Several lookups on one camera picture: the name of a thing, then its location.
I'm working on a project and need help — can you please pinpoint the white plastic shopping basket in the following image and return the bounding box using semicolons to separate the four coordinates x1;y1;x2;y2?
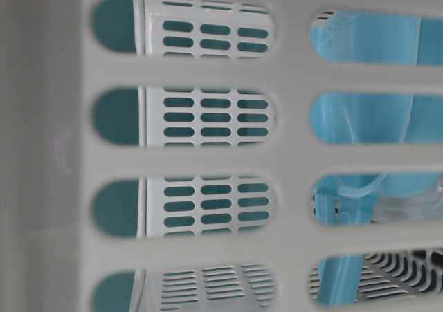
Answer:
1;0;442;311

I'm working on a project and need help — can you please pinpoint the light blue plastic dustpan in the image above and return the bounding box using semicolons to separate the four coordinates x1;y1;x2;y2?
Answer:
311;10;442;306

